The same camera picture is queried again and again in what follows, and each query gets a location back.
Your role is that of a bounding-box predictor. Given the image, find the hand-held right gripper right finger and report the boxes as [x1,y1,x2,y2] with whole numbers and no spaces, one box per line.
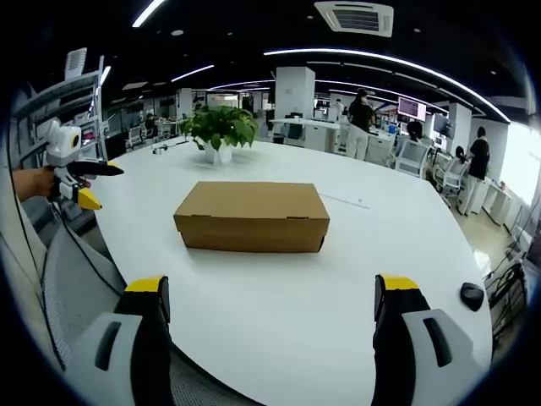
[370,272,481,406]

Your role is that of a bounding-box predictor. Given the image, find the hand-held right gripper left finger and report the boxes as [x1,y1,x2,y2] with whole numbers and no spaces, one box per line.
[67,274,175,406]

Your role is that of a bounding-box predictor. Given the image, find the brown cardboard shoe box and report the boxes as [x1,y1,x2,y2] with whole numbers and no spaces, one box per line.
[172,181,331,255]

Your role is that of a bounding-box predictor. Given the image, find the person's left hand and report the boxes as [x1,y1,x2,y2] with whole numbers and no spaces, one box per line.
[11,166,92,199]

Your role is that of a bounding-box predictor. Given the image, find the grey metal shelving rack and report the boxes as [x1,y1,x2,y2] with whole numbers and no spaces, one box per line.
[10,48,107,170]

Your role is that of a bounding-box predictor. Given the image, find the grey mesh office chair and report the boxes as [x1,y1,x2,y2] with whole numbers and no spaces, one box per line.
[37,202,254,406]

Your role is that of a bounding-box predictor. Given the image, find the black computer mouse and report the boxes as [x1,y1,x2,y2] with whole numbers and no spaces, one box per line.
[459,282,485,313]

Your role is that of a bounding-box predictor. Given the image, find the green potted plant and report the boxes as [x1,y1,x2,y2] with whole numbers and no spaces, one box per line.
[179,104,260,165]

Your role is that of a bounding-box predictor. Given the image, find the white office chair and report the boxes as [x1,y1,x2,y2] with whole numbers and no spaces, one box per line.
[395,138,432,178]
[434,158,470,200]

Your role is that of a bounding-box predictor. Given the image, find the ceiling air conditioner vent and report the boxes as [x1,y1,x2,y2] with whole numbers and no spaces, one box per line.
[314,0,395,38]

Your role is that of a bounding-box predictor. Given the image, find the black cable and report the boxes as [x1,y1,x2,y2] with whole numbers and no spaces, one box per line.
[8,167,128,297]

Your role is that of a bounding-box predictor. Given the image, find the wall monitor screen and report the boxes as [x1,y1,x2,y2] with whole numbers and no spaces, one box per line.
[396,96,428,121]

